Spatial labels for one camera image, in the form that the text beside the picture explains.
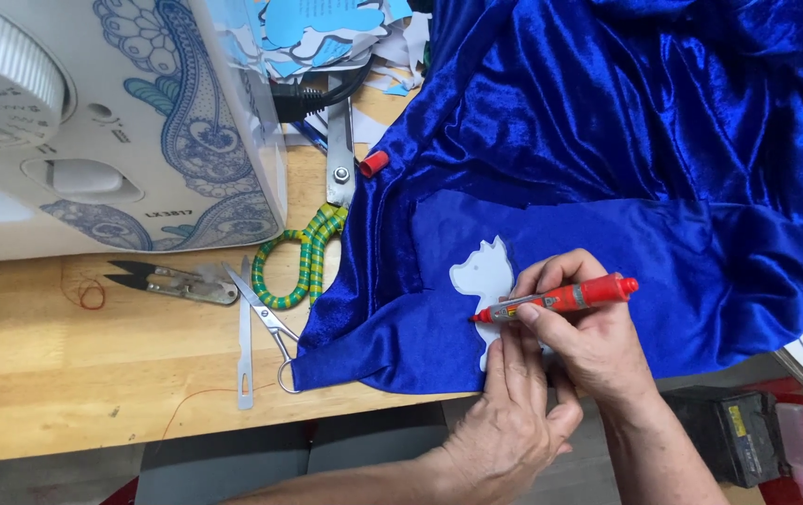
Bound person's left hand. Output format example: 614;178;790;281
438;328;585;505

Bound person's right hand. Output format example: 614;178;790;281
510;249;656;406

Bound red marker pen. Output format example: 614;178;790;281
470;274;639;325

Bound white paper dog template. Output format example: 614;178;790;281
449;236;557;373

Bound black box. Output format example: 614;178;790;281
661;384;785;489

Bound blue velvet fabric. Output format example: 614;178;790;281
291;0;803;395

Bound clear bottle with pink cap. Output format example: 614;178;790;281
774;403;803;504

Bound small silver scissors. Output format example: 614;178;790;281
222;261;302;395

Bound flat metal tweezers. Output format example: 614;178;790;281
237;256;255;411

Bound person's gray trousers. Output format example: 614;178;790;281
136;401;453;505

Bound red marker cap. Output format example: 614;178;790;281
359;149;390;178

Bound long red thread strand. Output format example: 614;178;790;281
161;384;256;439

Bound blue pen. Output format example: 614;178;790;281
289;121;329;155

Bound black-tipped thread snips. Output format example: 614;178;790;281
103;260;239;307

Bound pile of paper cutouts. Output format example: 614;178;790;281
233;0;434;97

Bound red thread loop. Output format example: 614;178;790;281
59;263;107;311

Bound white paisley sewing machine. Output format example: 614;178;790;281
0;0;289;267

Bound scissors with green-yellow handles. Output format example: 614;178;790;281
252;73;357;311

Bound black power plug cable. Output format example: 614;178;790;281
271;56;376;124

